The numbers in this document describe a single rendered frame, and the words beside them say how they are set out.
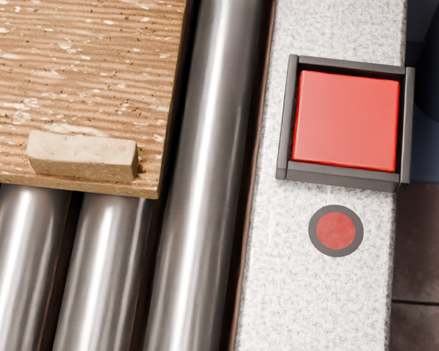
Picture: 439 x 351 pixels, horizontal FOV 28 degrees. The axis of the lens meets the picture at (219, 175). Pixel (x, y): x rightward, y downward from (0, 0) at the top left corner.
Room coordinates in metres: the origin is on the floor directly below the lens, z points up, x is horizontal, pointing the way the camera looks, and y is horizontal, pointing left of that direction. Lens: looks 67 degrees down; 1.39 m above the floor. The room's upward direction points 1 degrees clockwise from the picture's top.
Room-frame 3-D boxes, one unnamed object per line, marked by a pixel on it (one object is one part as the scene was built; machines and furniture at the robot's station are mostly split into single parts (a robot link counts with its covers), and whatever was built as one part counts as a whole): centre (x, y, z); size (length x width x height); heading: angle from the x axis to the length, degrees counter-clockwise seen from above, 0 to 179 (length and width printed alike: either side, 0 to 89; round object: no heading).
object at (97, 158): (0.19, 0.07, 0.95); 0.06 x 0.02 x 0.03; 84
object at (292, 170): (0.23, -0.07, 0.92); 0.08 x 0.08 x 0.02; 83
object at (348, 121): (0.23, -0.07, 0.92); 0.06 x 0.06 x 0.01; 83
